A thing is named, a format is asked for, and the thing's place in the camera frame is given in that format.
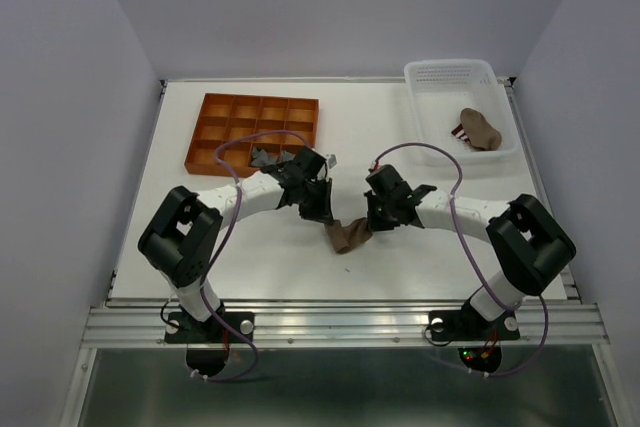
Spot orange compartment tray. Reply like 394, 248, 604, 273
185, 93, 320, 178

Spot grey sock pair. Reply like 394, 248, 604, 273
250, 147, 279, 168

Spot aluminium rail frame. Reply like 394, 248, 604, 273
59, 77, 626, 427

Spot brown sock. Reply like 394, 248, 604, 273
460, 108, 502, 151
325, 217, 372, 255

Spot red white striped sock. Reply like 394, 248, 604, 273
451, 124, 470, 143

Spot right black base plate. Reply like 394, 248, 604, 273
429, 309, 520, 343

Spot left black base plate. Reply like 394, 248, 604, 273
164, 311, 255, 345

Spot dark grey sock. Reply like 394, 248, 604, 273
280, 149, 300, 162

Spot white plastic basket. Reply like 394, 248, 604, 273
404, 59, 520, 165

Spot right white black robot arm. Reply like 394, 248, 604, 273
365, 165, 576, 345

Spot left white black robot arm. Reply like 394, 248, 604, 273
138, 147, 336, 343

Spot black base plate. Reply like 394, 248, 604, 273
164, 311, 255, 345
429, 309, 520, 343

